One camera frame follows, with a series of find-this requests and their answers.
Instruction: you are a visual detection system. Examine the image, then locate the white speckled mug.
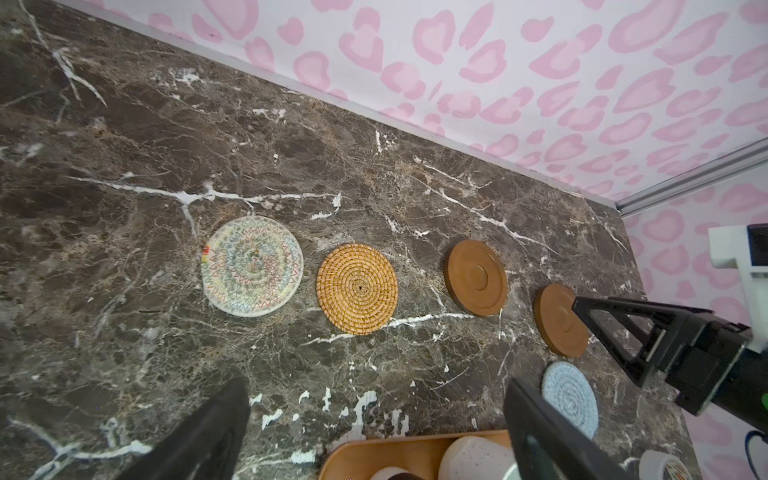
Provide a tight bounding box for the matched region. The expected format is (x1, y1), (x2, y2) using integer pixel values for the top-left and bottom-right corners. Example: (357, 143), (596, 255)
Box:
(438, 436), (521, 480)

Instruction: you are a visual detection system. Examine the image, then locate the white woven coaster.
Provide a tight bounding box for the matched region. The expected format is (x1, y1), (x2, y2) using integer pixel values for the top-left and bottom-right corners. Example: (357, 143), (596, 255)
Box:
(201, 216), (304, 318)

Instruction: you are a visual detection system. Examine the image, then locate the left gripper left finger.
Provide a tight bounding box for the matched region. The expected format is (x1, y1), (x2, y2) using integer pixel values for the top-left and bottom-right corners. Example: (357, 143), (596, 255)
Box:
(119, 377), (251, 479)

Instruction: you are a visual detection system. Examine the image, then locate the white tape roll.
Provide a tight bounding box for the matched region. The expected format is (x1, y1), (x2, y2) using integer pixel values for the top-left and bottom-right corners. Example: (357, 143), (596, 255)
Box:
(638, 450), (693, 480)

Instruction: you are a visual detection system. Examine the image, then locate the brown wooden coaster right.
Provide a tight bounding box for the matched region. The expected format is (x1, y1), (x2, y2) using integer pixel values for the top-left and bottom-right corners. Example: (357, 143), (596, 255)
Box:
(533, 283), (590, 358)

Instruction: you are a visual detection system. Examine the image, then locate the grey woven coaster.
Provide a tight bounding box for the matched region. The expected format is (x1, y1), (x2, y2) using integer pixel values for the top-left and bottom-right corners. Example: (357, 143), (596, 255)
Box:
(541, 362), (599, 439)

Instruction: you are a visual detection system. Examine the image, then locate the tan rattan coaster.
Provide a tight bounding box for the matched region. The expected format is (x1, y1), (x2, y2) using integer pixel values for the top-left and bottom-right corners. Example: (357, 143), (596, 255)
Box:
(316, 243), (399, 335)

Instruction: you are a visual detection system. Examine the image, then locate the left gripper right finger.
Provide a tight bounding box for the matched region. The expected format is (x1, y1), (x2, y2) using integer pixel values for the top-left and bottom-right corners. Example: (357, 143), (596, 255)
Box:
(503, 378), (632, 479)

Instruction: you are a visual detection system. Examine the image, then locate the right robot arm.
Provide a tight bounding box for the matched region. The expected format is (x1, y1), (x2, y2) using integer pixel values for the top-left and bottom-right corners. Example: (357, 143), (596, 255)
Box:
(572, 296), (767, 432)

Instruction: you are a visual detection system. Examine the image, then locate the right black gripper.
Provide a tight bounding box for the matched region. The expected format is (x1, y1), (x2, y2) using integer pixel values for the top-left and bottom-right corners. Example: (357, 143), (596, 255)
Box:
(572, 296), (750, 416)

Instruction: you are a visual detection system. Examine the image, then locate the brown wooden coaster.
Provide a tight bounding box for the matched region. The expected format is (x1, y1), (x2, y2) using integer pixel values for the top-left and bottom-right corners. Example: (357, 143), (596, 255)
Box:
(443, 239), (508, 317)
(533, 283), (590, 358)

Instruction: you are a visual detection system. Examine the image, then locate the brown wooden coaster left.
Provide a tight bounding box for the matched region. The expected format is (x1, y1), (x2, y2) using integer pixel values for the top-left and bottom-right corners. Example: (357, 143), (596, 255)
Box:
(443, 239), (508, 317)

